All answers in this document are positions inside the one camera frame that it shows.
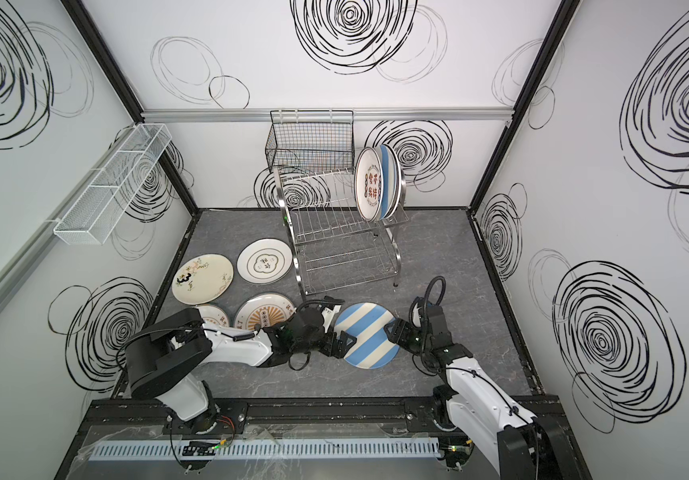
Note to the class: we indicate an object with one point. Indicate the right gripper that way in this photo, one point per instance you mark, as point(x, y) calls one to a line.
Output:
point(404, 334)

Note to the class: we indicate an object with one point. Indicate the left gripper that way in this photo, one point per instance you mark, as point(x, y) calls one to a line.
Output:
point(329, 339)

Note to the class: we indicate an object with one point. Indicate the orange sunburst plate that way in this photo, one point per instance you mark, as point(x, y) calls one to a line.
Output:
point(213, 315)
point(264, 310)

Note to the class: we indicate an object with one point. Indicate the white plate green clover outline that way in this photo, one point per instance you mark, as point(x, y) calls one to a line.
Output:
point(265, 261)

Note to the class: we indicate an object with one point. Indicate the white plate red characters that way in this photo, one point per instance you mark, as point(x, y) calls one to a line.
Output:
point(368, 184)

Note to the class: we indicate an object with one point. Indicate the blue white striped plate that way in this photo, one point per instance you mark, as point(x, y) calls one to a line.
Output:
point(391, 176)

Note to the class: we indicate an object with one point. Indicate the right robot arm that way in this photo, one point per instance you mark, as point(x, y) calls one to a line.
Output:
point(517, 443)

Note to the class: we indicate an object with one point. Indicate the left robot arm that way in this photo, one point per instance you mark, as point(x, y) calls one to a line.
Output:
point(160, 359)

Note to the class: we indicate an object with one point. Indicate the stainless steel dish rack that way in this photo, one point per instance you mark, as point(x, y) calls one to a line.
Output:
point(333, 246)

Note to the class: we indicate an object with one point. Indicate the cream floral plate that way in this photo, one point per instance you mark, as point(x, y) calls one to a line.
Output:
point(202, 279)

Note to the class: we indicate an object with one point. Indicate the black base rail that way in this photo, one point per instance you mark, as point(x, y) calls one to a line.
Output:
point(415, 414)

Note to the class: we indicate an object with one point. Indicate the white slotted cable duct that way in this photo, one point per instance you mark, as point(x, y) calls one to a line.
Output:
point(303, 449)

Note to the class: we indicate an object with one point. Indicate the black wire basket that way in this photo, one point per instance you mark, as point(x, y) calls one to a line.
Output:
point(313, 140)

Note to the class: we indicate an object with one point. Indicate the white wire wall shelf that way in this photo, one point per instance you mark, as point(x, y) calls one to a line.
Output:
point(130, 182)

